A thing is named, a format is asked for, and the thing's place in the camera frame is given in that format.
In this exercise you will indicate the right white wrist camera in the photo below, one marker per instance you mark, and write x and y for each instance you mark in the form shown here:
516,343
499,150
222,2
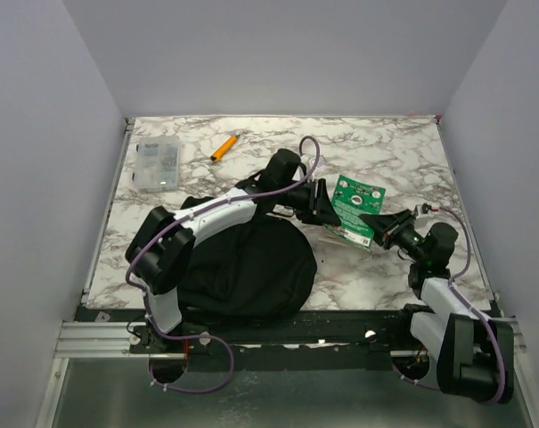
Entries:
425,210

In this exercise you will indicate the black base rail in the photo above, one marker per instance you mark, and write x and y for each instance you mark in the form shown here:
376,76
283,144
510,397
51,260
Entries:
334,325

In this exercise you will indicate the clear plastic organizer box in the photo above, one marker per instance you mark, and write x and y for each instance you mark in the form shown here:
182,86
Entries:
157,163

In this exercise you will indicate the black student backpack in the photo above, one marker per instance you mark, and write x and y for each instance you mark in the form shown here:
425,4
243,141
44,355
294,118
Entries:
260,270

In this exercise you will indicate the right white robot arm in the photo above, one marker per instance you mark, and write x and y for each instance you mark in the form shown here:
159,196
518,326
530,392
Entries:
473,352

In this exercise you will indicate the orange utility knife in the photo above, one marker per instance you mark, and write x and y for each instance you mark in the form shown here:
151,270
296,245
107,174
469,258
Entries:
224,148

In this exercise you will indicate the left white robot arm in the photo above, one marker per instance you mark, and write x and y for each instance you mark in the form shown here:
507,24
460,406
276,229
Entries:
161,250

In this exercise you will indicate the dark green book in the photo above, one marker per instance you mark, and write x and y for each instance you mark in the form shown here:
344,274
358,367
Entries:
350,200

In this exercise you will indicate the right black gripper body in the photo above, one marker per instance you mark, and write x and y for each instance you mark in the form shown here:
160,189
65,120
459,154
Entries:
401,232

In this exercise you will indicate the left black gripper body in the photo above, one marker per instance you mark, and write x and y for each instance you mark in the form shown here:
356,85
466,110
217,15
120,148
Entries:
306,200

